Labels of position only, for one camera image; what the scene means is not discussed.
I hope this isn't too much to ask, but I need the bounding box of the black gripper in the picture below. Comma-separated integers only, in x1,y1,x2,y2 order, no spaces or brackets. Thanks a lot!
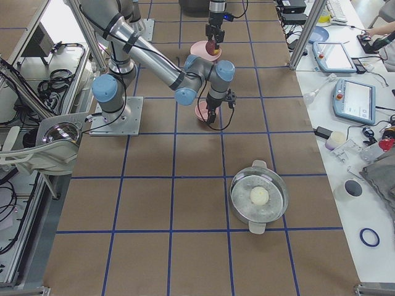
207,89,237,124
206,24,225,53

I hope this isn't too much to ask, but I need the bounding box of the red apple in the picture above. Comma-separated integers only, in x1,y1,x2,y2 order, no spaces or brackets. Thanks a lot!
205,40,220,56

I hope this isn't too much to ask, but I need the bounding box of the pink bowl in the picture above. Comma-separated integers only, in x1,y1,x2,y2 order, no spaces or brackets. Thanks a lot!
194,101,209,122

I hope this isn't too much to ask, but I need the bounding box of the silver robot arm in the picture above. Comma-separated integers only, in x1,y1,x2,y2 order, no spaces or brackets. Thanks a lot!
205,0,226,56
79,1,236,125

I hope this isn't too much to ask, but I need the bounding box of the pink plate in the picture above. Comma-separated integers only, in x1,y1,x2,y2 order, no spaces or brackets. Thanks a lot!
190,41,222,62

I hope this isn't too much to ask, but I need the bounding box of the blue plate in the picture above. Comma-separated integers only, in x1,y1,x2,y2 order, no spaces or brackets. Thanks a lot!
309,26,329,44

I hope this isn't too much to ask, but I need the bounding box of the glass bowl on chair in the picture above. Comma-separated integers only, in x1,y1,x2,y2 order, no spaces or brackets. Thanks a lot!
42,122,80,144

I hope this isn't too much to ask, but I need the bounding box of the steel pot with glass lid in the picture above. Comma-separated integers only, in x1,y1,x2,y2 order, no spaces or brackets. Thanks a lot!
229,160,289,234

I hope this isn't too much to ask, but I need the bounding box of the upper teach pendant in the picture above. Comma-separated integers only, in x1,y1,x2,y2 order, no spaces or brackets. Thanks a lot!
312,42,357,73

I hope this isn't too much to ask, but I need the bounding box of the teach pendant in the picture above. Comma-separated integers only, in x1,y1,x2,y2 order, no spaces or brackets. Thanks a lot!
333,79,376,125
312,42,357,73

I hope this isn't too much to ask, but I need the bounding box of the white purple cup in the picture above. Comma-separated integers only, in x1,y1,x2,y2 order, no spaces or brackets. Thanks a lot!
325,131,346,150

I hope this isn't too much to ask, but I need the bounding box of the lower teach pendant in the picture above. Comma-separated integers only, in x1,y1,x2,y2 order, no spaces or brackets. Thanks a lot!
333,79,376,125

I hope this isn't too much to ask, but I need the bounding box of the grey folded cloth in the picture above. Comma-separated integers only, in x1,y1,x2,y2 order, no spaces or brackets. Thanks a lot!
360,148,395,222

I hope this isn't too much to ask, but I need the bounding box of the aluminium frame post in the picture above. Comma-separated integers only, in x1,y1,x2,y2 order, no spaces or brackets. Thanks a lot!
289,0,326,70

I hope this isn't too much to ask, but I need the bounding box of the blue rubber ring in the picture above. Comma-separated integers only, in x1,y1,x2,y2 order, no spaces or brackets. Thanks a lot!
359,228,380,247

